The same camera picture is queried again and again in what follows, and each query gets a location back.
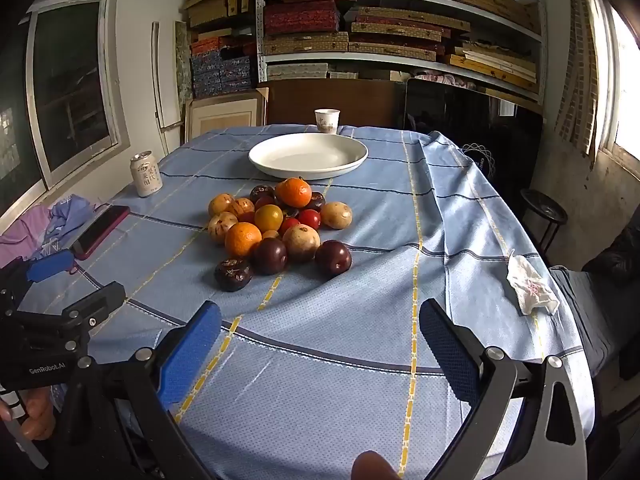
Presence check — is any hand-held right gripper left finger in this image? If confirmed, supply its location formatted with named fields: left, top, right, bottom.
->
left=102, top=301, right=223, bottom=480

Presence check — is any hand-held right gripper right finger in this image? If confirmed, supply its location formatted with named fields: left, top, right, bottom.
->
left=419, top=298, right=590, bottom=480

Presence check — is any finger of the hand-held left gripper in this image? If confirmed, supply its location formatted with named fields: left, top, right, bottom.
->
left=62, top=282, right=127, bottom=334
left=0, top=248, right=77, bottom=306

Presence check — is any dark purple plum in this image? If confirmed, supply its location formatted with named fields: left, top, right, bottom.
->
left=251, top=237, right=288, bottom=276
left=314, top=240, right=353, bottom=277

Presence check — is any orange tangerine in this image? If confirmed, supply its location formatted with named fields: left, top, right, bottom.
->
left=224, top=221, right=263, bottom=259
left=275, top=177, right=313, bottom=209

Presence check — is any beige round fruit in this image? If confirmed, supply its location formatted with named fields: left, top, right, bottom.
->
left=282, top=224, right=321, bottom=263
left=320, top=201, right=353, bottom=230

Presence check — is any white oval plate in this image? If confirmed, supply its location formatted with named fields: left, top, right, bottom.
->
left=248, top=132, right=369, bottom=181

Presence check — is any person's left hand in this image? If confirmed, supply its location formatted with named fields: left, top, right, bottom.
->
left=20, top=390, right=57, bottom=442

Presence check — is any person's right hand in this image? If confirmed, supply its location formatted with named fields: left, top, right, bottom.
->
left=351, top=450, right=402, bottom=480

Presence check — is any purple cloth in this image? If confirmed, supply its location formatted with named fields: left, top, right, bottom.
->
left=0, top=208, right=53, bottom=268

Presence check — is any light blue floral cloth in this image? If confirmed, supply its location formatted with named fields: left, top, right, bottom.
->
left=42, top=193, right=108, bottom=253

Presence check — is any phone in red case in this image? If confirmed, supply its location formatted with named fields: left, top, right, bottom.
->
left=69, top=205, right=131, bottom=261

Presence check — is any blue checked tablecloth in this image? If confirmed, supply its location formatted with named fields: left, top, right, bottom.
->
left=10, top=125, right=596, bottom=480

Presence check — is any crumpled white tissue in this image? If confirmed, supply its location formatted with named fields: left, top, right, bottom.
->
left=506, top=254, right=561, bottom=317

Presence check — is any black round stool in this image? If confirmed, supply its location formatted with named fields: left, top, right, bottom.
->
left=520, top=188, right=569, bottom=266

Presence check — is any white framed window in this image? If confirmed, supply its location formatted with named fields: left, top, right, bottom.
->
left=0, top=0, right=132, bottom=216

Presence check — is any black cloth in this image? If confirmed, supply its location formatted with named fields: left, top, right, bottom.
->
left=582, top=220, right=640, bottom=286

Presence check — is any light wooden framed panel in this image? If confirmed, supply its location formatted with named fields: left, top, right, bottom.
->
left=184, top=87, right=270, bottom=143

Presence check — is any green marbled slab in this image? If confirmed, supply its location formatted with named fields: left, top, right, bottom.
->
left=173, top=20, right=195, bottom=126

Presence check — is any stack of blue floral boxes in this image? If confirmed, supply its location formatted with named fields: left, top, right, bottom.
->
left=190, top=35, right=258, bottom=100

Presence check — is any white paper cup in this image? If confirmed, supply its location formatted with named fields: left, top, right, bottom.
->
left=314, top=108, right=341, bottom=135

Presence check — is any pink white cloth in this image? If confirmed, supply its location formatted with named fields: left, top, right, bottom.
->
left=415, top=72, right=473, bottom=88

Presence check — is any brown wooden board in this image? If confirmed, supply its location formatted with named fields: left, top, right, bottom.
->
left=257, top=78, right=408, bottom=128

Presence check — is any white metal shelf rack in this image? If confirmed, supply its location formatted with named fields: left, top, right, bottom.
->
left=255, top=0, right=548, bottom=108

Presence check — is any beige woven curtain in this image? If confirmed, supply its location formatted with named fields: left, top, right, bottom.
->
left=555, top=0, right=601, bottom=161

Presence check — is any bright window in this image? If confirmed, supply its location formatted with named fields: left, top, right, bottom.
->
left=587, top=0, right=640, bottom=181

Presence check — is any stack of flat patterned boxes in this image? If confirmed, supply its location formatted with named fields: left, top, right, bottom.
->
left=262, top=0, right=543, bottom=93

